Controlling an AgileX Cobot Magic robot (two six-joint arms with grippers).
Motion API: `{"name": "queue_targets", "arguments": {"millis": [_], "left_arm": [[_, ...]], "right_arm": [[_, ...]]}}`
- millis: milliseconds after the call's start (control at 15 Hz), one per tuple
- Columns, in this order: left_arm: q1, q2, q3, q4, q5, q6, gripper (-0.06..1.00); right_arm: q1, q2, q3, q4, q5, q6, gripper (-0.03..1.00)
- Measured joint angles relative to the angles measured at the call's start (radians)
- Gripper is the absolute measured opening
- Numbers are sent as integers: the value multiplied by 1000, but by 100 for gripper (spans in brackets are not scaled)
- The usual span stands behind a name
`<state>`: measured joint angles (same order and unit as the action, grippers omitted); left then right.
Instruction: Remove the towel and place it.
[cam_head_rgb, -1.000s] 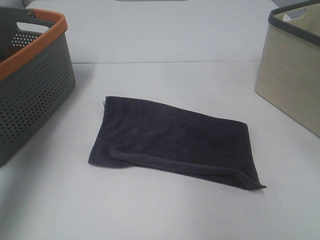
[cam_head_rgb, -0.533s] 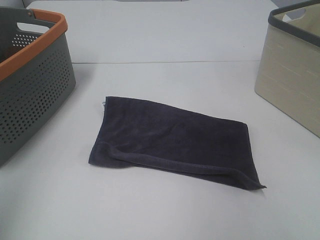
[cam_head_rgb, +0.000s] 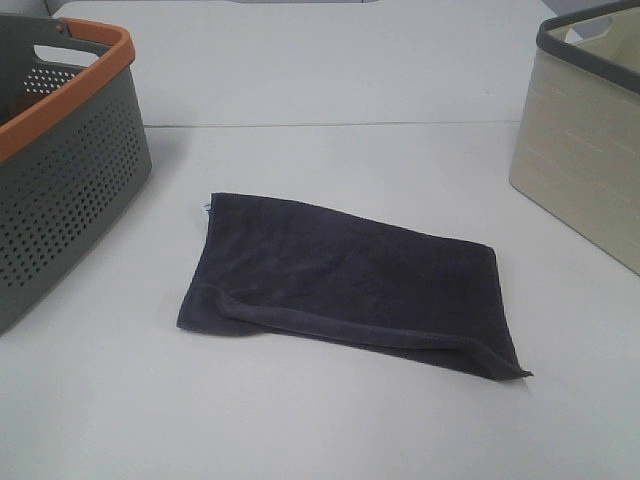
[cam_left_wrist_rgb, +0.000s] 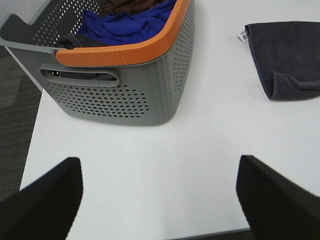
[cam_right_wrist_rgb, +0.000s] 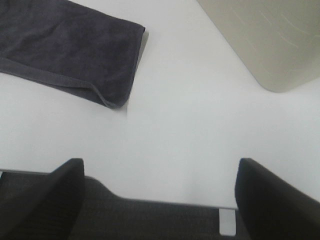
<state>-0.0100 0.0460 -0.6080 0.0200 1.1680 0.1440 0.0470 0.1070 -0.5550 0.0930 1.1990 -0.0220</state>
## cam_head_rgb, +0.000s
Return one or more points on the dark navy towel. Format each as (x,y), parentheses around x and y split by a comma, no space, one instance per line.
(285,267)

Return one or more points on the grey perforated basket orange rim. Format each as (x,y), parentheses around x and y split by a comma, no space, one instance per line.
(74,152)

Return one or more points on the beige basket grey rim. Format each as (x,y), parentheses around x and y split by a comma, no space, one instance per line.
(577,150)

